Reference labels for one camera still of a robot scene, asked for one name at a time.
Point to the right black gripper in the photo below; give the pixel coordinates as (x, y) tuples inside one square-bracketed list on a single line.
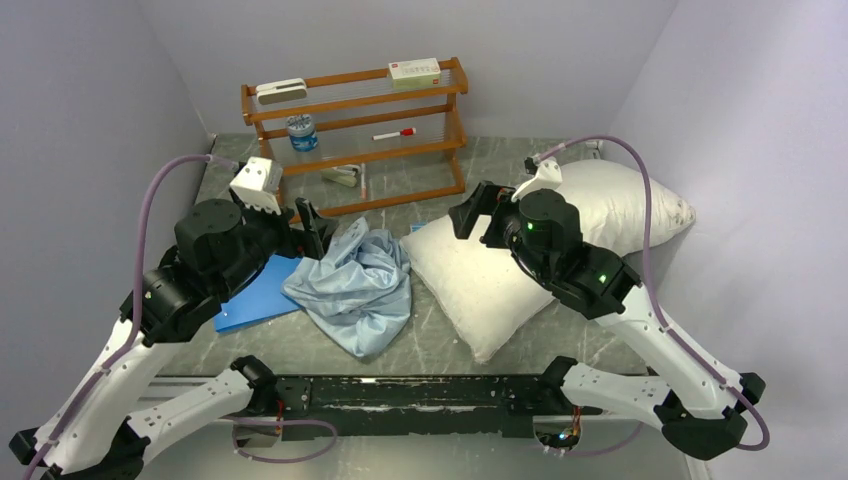
[(488, 197)]

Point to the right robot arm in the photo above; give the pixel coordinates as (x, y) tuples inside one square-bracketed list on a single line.
[(695, 401)]

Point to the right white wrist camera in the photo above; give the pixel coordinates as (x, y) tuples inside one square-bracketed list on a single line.
[(545, 174)]

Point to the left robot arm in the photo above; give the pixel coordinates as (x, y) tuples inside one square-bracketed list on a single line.
[(221, 247)]

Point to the blue flat board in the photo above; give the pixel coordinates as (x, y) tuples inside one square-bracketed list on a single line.
[(261, 300)]

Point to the white pillow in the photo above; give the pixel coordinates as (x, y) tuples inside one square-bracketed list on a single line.
[(482, 290)]

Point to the wooden shelf rack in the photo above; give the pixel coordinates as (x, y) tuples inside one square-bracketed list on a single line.
[(348, 109)]

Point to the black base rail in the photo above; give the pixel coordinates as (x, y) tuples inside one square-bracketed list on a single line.
[(350, 406)]

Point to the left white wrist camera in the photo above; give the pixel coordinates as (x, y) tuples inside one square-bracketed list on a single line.
[(257, 184)]

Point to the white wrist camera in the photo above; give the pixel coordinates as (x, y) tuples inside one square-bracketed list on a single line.
[(545, 174), (257, 184)]

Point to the light blue pillowcase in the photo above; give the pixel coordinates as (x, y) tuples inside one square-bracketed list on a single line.
[(359, 293)]

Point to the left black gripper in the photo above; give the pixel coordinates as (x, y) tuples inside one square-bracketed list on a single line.
[(294, 242)]

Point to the white box with red label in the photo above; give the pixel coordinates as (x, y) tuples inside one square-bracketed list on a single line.
[(415, 74)]

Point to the white eraser block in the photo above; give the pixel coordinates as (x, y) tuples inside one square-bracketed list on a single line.
[(281, 91)]

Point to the red capped white marker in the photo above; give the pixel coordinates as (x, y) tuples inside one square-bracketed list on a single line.
[(395, 134)]

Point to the small stapler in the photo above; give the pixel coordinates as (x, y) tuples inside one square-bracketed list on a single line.
[(346, 175)]

